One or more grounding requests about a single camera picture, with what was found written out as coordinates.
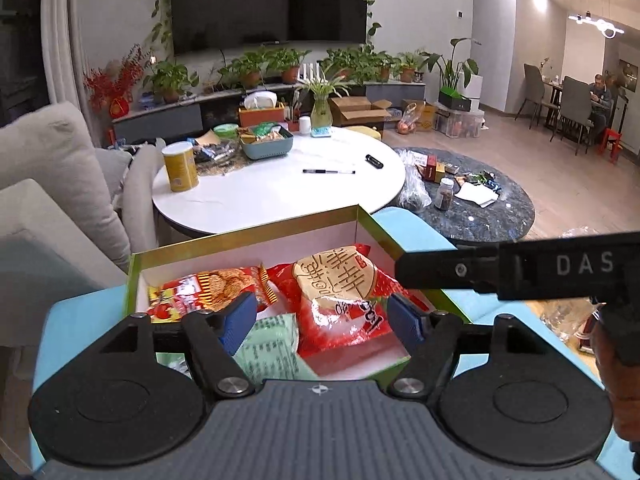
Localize person's right hand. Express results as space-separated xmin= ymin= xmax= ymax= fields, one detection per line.
xmin=591 ymin=310 xmax=640 ymax=443

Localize grey dining chair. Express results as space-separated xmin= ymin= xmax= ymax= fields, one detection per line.
xmin=515 ymin=63 xmax=561 ymax=126
xmin=550 ymin=76 xmax=596 ymax=156

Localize white appliance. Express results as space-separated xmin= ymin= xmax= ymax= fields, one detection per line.
xmin=459 ymin=74 xmax=485 ymax=111

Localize yellow canister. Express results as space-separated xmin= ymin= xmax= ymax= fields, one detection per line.
xmin=162 ymin=141 xmax=200 ymax=193

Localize red yellow snack packet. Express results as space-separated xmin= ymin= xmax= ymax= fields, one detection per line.
xmin=147 ymin=264 xmax=278 ymax=323

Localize orange tissue box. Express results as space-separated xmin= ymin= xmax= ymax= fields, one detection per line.
xmin=238 ymin=91 xmax=286 ymax=128

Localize beige sofa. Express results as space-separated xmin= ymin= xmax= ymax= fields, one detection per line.
xmin=0 ymin=101 xmax=166 ymax=351

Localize red flower arrangement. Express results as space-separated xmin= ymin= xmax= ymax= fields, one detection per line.
xmin=82 ymin=45 xmax=146 ymax=118

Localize clear storage boxes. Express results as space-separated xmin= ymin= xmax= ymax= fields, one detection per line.
xmin=434 ymin=107 xmax=485 ymax=139

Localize glass vase with plant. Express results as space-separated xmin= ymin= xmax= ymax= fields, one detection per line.
xmin=295 ymin=72 xmax=351 ymax=128

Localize tall leafy plant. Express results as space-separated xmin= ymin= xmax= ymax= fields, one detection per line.
xmin=420 ymin=37 xmax=481 ymax=96

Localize clear plastic bag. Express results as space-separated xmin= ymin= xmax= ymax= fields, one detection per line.
xmin=397 ymin=162 xmax=433 ymax=211

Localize yellow carton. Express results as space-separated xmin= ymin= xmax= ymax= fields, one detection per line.
xmin=402 ymin=99 xmax=439 ymax=132

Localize pale green snack packet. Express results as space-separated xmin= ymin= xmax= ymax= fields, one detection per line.
xmin=232 ymin=312 xmax=318 ymax=383

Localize white paper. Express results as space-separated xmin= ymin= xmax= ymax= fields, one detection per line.
xmin=454 ymin=181 xmax=500 ymax=208

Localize potted green plant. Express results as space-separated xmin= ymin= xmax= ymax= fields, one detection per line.
xmin=267 ymin=47 xmax=311 ymax=85
xmin=217 ymin=50 xmax=271 ymax=90
xmin=397 ymin=50 xmax=426 ymax=83
xmin=322 ymin=47 xmax=371 ymax=83
xmin=142 ymin=57 xmax=200 ymax=105
xmin=367 ymin=50 xmax=401 ymax=82

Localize dark glass window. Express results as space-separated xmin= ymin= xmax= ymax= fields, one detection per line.
xmin=0 ymin=0 xmax=51 ymax=126

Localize red stool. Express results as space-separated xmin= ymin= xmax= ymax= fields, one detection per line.
xmin=597 ymin=127 xmax=625 ymax=163

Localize brown spice jar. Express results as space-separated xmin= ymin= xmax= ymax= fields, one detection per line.
xmin=434 ymin=177 xmax=455 ymax=210

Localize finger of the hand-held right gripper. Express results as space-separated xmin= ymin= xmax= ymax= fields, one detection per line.
xmin=395 ymin=242 xmax=502 ymax=292

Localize pendant ring light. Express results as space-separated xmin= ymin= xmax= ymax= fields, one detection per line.
xmin=567 ymin=0 xmax=626 ymax=41

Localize dark marble round table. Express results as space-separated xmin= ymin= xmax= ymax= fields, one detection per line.
xmin=392 ymin=146 xmax=536 ymax=246

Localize green black planter box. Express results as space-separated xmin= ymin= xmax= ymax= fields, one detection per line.
xmin=438 ymin=86 xmax=473 ymax=112

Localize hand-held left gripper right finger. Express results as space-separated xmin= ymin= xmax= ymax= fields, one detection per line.
xmin=386 ymin=292 xmax=548 ymax=400

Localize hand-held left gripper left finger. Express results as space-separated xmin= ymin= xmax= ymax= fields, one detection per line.
xmin=85 ymin=291 xmax=258 ymax=400

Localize grey television cabinet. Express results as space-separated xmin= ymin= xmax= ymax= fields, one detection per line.
xmin=111 ymin=80 xmax=427 ymax=146

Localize large red cracker packet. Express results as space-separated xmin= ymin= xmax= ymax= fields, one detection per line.
xmin=267 ymin=244 xmax=401 ymax=358

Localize white round table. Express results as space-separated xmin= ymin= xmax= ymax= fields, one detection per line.
xmin=151 ymin=126 xmax=407 ymax=236

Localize green cardboard box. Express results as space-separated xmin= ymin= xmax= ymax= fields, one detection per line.
xmin=122 ymin=204 xmax=473 ymax=387

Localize white curtain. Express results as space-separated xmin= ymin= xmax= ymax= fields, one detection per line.
xmin=40 ymin=0 xmax=96 ymax=131

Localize dark snack bags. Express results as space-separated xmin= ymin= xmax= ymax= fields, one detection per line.
xmin=192 ymin=140 xmax=242 ymax=166

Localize open cardboard box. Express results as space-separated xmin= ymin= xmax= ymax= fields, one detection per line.
xmin=327 ymin=95 xmax=393 ymax=128

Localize black television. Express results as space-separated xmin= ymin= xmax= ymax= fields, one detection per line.
xmin=170 ymin=0 xmax=370 ymax=56

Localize blue snack basket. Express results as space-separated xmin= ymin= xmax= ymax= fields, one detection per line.
xmin=239 ymin=125 xmax=295 ymax=161

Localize clear plastic wrapped bundle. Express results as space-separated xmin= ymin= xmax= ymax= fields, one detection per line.
xmin=540 ymin=299 xmax=603 ymax=356

